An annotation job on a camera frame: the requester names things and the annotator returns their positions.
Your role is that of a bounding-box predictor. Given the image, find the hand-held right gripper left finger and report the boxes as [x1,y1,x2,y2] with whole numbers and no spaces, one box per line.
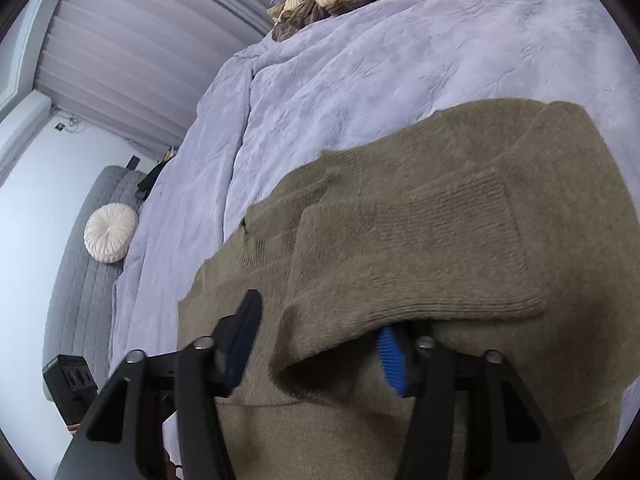
[54,289,263,480]

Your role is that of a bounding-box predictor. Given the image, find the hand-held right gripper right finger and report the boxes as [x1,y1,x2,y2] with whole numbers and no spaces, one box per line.
[376,323,576,480]

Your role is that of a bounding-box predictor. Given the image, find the olive knit sweater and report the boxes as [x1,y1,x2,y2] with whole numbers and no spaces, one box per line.
[176,99,640,480]

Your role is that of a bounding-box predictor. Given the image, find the grey quilted headboard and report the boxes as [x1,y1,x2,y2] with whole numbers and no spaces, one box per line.
[42,165,151,402]

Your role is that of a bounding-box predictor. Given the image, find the white round pleated cushion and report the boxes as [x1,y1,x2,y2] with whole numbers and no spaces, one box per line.
[84,204,139,264]

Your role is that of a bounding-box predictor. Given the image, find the black bag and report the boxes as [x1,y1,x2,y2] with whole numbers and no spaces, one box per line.
[135,147,175,202]

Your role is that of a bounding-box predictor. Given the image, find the lavender plush blanket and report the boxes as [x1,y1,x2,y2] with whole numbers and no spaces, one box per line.
[107,0,636,376]

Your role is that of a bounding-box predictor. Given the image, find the grey pleated curtain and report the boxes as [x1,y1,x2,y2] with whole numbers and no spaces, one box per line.
[34,0,323,157]

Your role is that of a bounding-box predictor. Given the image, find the brown knit garment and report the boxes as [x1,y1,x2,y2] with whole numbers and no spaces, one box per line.
[269,0,373,42]

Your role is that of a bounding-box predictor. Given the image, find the wall socket with cable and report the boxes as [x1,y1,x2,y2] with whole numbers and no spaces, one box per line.
[54,114,85,135]

